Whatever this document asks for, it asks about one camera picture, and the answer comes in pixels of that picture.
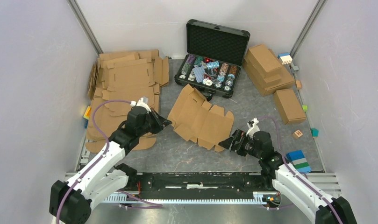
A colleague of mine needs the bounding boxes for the large folded cardboard box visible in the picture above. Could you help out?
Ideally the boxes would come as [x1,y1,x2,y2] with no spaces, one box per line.
[242,50,295,96]

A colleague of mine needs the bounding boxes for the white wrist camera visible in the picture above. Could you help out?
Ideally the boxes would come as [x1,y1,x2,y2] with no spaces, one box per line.
[246,118,260,138]
[130,97,151,112]

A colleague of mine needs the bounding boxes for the wooden letter H block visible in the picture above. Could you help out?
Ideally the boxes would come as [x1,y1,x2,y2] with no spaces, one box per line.
[292,130,303,139]

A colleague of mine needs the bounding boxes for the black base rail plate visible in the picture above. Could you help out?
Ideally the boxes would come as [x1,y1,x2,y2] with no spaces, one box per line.
[122,172,277,200]

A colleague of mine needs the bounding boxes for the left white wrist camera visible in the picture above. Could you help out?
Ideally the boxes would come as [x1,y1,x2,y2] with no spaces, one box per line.
[130,97,151,112]

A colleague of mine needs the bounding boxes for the small folded cardboard box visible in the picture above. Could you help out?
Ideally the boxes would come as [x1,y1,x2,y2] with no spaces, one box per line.
[273,89,306,125]

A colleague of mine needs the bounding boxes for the blue green white block stack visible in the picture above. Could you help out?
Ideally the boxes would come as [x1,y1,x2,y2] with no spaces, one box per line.
[286,150,312,173]

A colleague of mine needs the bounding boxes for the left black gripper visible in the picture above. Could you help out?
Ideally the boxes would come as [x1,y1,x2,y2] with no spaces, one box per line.
[137,107,172,136]

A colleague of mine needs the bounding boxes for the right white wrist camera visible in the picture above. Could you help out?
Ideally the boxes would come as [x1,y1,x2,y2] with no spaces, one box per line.
[246,118,260,138]

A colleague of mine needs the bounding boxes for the small wooden cube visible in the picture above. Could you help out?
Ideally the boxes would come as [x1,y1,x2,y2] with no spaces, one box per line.
[295,80,302,90]

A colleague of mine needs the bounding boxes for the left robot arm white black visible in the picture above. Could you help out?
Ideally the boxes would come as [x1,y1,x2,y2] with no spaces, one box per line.
[49,106,172,224]

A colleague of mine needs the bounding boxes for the orange yellow block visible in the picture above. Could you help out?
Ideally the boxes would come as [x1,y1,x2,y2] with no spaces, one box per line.
[83,106,91,120]

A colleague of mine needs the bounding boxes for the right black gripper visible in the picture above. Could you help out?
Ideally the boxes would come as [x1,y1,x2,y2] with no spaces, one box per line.
[218,129,262,159]

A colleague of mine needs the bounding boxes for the stack of flat cardboard sheets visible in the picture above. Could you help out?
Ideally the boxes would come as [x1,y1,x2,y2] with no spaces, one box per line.
[85,49,169,153]

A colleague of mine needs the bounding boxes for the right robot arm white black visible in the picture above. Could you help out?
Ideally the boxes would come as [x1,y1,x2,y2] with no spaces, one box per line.
[218,129,357,224]

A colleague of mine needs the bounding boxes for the blue white toy block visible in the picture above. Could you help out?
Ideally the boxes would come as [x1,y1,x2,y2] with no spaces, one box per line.
[278,53,293,65]

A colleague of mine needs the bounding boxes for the black poker chip case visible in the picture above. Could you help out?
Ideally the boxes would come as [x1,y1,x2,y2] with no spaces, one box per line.
[174,19,250,100]

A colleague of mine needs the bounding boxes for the teal cube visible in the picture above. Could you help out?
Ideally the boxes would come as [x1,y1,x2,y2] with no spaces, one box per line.
[310,128,319,138]

